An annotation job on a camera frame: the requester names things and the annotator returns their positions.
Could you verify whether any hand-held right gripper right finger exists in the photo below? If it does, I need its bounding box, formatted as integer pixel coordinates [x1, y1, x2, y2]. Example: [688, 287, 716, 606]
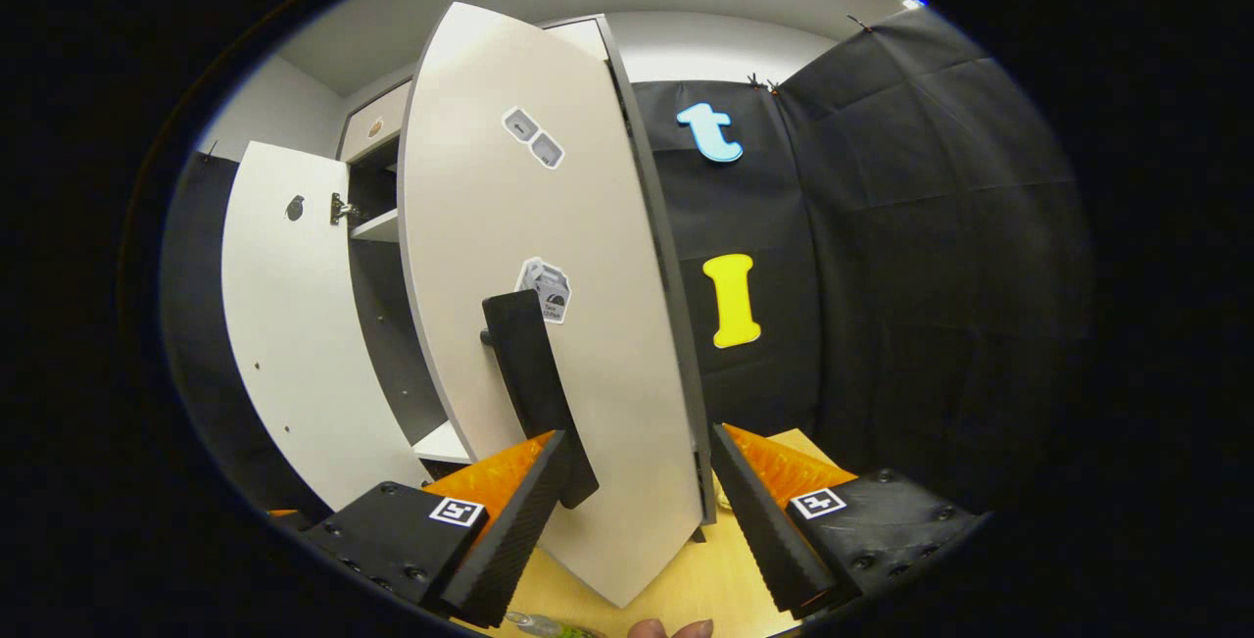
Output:
[710, 422, 986, 617]

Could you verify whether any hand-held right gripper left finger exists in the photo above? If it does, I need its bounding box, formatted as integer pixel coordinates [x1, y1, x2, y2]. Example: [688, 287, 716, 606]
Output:
[299, 430, 569, 627]

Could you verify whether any green label bottle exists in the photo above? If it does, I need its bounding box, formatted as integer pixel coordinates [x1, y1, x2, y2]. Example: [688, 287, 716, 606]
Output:
[505, 609, 608, 638]

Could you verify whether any white cabinet door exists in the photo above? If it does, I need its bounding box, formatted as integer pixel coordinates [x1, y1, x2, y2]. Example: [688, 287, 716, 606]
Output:
[221, 140, 432, 512]
[397, 1, 704, 610]

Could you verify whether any grey white cabinet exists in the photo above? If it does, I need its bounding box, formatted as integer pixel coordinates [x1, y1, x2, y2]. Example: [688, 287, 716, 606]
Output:
[336, 14, 721, 541]

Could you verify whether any white cabinet shelf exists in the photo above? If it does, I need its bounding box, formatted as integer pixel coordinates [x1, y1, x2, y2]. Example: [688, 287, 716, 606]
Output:
[350, 209, 401, 244]

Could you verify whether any black right door handle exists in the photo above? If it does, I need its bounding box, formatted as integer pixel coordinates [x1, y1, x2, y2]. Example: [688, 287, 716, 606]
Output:
[480, 289, 601, 510]

